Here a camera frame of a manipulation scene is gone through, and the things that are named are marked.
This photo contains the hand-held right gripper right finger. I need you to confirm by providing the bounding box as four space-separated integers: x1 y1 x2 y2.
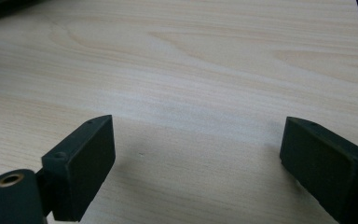
279 116 358 224

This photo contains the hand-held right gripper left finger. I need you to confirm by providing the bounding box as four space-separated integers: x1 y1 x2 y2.
35 114 117 222

